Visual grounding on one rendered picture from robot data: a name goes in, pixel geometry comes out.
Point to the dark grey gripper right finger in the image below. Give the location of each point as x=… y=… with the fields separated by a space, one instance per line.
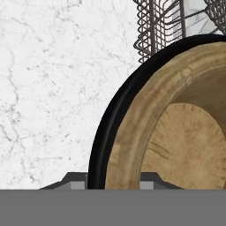
x=151 y=179

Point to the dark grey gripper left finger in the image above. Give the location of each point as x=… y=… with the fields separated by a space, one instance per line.
x=73 y=179

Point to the tan bowl with black rim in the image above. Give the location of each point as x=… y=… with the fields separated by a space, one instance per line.
x=176 y=123

